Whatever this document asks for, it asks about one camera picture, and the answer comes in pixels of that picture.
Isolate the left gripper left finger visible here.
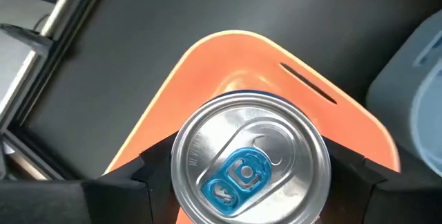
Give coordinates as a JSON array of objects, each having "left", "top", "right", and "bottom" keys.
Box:
[{"left": 0, "top": 132, "right": 189, "bottom": 224}]

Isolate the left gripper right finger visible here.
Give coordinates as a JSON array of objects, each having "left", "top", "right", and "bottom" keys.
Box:
[{"left": 319, "top": 137, "right": 442, "bottom": 224}]

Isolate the blue-grey plastic bin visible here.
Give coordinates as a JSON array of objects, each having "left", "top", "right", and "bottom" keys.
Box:
[{"left": 365, "top": 9, "right": 442, "bottom": 178}]

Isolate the blue soda can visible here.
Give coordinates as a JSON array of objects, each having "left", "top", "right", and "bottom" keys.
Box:
[{"left": 171, "top": 90, "right": 332, "bottom": 224}]

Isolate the orange plastic bin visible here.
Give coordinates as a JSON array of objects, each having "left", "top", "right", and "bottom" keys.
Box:
[{"left": 103, "top": 29, "right": 401, "bottom": 224}]

